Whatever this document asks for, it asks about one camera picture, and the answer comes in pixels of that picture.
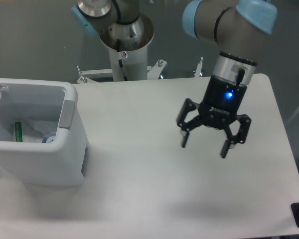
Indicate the white open trash can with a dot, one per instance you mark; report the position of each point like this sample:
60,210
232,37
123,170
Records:
59,163

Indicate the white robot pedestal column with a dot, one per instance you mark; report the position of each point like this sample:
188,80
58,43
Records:
129,65

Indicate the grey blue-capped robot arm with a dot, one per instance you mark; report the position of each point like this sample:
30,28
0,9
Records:
240,27

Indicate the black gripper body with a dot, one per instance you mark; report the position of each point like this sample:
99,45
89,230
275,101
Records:
221,102

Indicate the white plastic wrapper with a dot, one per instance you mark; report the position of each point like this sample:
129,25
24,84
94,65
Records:
32,131

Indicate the clear plastic water bottle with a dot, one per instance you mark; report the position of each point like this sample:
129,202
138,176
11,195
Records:
49,138

